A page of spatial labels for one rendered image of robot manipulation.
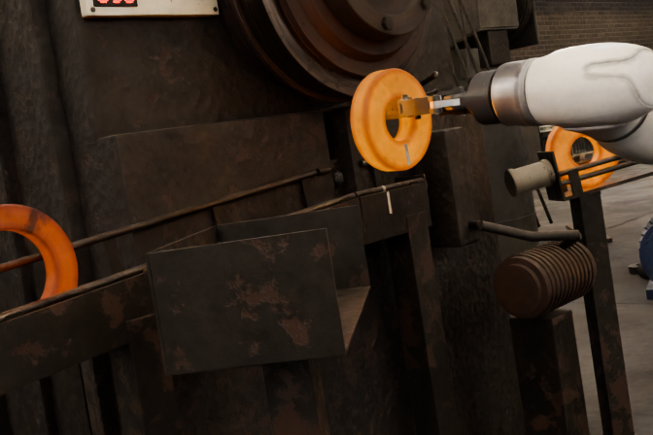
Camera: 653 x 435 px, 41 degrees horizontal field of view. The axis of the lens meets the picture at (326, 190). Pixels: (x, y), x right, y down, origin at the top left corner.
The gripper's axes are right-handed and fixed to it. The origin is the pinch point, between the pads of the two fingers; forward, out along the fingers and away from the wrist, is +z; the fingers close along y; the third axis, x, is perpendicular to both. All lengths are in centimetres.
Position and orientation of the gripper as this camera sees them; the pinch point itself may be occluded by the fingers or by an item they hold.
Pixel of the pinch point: (392, 109)
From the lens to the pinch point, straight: 136.2
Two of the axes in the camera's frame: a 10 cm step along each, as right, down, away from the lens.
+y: 6.9, -1.5, 7.1
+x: -1.2, -9.9, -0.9
